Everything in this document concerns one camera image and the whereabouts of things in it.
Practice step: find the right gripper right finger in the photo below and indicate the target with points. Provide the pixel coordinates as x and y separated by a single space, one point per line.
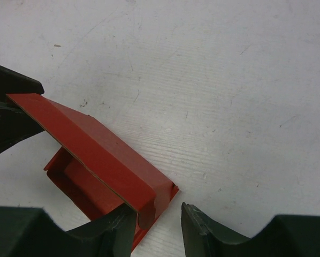
284 235

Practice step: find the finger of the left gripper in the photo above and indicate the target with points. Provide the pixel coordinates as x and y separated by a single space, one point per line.
15 126
12 82

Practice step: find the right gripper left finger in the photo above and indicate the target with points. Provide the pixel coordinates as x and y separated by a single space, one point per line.
32 232

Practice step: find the red paper box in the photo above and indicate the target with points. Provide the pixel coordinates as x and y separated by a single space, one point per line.
95 168

